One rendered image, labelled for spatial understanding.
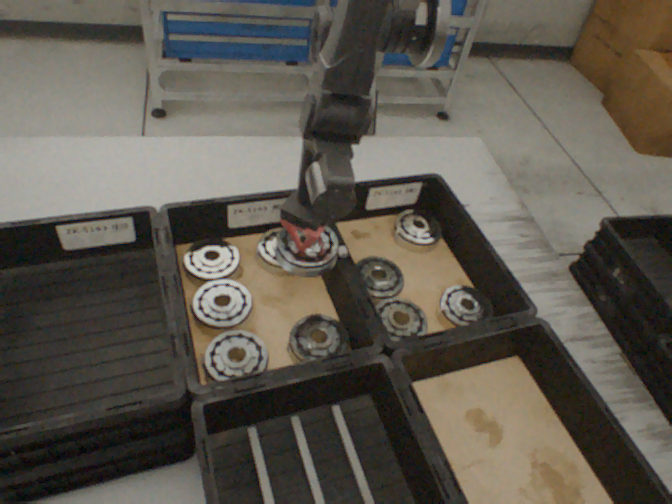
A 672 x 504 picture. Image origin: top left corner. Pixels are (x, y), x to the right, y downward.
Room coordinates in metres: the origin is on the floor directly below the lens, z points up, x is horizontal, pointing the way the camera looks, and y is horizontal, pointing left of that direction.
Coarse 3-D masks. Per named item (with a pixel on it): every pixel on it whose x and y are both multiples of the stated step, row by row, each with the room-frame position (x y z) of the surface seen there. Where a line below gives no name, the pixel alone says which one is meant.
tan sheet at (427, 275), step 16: (352, 224) 0.83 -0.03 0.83; (368, 224) 0.84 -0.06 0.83; (384, 224) 0.85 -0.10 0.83; (352, 240) 0.78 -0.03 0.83; (368, 240) 0.79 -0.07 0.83; (384, 240) 0.80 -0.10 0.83; (352, 256) 0.73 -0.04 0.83; (368, 256) 0.74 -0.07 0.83; (384, 256) 0.75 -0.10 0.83; (400, 256) 0.76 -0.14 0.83; (416, 256) 0.77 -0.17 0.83; (432, 256) 0.78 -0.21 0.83; (448, 256) 0.79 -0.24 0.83; (416, 272) 0.72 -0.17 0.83; (432, 272) 0.73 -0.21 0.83; (448, 272) 0.74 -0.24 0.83; (416, 288) 0.68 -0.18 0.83; (432, 288) 0.69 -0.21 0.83; (448, 288) 0.70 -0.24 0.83; (432, 304) 0.65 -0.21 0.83; (432, 320) 0.61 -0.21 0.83
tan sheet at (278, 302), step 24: (240, 240) 0.71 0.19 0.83; (240, 264) 0.65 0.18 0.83; (192, 288) 0.57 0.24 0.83; (264, 288) 0.60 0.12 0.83; (288, 288) 0.61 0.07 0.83; (312, 288) 0.63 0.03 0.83; (264, 312) 0.55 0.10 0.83; (288, 312) 0.56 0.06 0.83; (312, 312) 0.57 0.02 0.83; (192, 336) 0.47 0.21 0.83; (216, 336) 0.48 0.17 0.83; (264, 336) 0.50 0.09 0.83; (240, 360) 0.44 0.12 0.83; (288, 360) 0.46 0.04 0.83
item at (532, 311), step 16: (416, 176) 0.91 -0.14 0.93; (432, 176) 0.92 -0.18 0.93; (448, 192) 0.88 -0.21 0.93; (464, 208) 0.83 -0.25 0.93; (336, 224) 0.71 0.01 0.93; (480, 240) 0.75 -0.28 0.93; (496, 256) 0.71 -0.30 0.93; (352, 272) 0.60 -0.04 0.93; (512, 272) 0.68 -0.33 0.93; (368, 304) 0.53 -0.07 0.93; (528, 304) 0.60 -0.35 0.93; (496, 320) 0.56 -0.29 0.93; (512, 320) 0.56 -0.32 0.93; (384, 336) 0.48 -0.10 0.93; (416, 336) 0.49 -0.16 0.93; (432, 336) 0.50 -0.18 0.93; (448, 336) 0.50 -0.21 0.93; (384, 352) 0.46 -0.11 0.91
